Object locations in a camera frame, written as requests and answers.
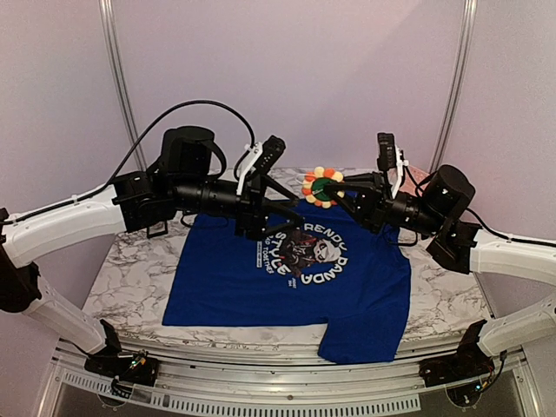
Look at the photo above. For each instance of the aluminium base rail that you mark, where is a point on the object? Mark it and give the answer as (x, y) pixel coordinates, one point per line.
(248, 379)

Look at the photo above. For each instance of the right aluminium frame post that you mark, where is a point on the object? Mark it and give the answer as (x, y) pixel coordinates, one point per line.
(459, 71)

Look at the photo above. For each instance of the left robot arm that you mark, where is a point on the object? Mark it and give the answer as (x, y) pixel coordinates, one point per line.
(178, 181)

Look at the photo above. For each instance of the blue printed t-shirt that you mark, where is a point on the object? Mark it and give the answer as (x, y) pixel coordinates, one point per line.
(330, 271)

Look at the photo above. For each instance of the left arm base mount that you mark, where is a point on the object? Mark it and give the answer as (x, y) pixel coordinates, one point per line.
(134, 367)

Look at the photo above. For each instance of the left aluminium frame post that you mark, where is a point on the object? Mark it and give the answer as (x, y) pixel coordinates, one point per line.
(108, 20)

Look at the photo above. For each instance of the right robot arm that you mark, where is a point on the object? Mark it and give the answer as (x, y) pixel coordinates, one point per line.
(434, 212)

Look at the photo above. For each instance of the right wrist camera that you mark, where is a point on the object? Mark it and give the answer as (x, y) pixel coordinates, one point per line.
(391, 162)

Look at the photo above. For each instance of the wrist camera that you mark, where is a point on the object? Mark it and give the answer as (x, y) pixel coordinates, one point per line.
(258, 159)
(391, 162)

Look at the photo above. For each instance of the orange yellow flower brooch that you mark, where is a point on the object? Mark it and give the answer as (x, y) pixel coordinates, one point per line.
(314, 183)

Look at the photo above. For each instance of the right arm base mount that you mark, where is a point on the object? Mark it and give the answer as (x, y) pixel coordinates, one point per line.
(463, 364)

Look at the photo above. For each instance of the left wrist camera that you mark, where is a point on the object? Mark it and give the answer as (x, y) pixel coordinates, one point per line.
(258, 159)

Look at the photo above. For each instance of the aluminium frame post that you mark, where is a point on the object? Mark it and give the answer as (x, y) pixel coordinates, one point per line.
(459, 71)
(108, 20)

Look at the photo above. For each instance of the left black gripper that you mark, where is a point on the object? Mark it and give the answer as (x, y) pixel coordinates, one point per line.
(252, 218)

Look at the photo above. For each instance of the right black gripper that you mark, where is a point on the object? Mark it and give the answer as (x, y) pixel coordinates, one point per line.
(378, 207)

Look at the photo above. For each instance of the pink plastic basket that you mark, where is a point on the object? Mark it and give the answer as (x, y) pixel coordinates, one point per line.
(418, 174)

